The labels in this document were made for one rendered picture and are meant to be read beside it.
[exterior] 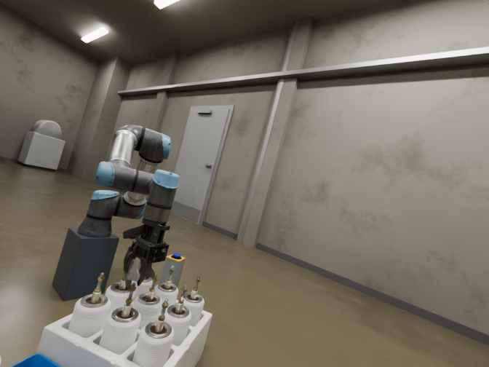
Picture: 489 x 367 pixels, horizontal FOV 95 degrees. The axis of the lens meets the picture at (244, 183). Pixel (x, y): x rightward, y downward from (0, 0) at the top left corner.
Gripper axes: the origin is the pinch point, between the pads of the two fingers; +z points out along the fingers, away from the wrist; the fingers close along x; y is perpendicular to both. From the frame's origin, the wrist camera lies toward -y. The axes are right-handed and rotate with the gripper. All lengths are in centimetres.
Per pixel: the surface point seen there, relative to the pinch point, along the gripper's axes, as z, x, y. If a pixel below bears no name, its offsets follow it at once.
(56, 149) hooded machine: -23, 203, -672
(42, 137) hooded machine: -45, 169, -673
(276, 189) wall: -53, 252, -66
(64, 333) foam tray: 17.1, -10.2, -9.9
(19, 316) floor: 35, -6, -52
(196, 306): 10.7, 24.0, 8.9
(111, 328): 11.8, -4.4, 2.1
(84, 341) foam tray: 17.1, -7.6, -3.6
